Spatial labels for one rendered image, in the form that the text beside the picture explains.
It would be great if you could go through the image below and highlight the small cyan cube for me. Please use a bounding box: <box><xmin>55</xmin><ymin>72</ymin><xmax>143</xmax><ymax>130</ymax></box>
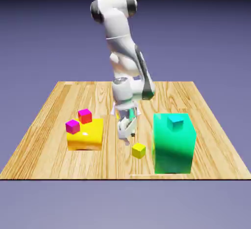
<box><xmin>167</xmin><ymin>114</ymin><xmax>184</xmax><ymax>132</ymax></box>

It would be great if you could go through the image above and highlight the small magenta cube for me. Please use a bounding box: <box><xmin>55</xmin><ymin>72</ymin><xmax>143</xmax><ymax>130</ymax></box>
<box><xmin>65</xmin><ymin>119</ymin><xmax>81</xmax><ymax>135</ymax></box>

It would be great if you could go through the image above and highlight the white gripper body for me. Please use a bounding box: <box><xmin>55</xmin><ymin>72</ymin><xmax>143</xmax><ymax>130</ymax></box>
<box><xmin>117</xmin><ymin>116</ymin><xmax>138</xmax><ymax>140</ymax></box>

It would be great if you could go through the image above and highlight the large green box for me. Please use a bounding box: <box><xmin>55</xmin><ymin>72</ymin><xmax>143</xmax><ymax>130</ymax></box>
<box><xmin>152</xmin><ymin>113</ymin><xmax>197</xmax><ymax>174</ymax></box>

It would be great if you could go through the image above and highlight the small red cube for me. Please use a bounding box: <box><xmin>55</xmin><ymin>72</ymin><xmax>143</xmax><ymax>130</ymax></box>
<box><xmin>77</xmin><ymin>108</ymin><xmax>93</xmax><ymax>125</ymax></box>

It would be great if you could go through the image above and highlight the large yellow box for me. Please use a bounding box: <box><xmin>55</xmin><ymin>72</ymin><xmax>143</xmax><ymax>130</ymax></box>
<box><xmin>66</xmin><ymin>117</ymin><xmax>104</xmax><ymax>151</ymax></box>

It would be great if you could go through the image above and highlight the small yellow cube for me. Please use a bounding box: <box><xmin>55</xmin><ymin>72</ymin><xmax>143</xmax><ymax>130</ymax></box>
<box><xmin>131</xmin><ymin>142</ymin><xmax>146</xmax><ymax>160</ymax></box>

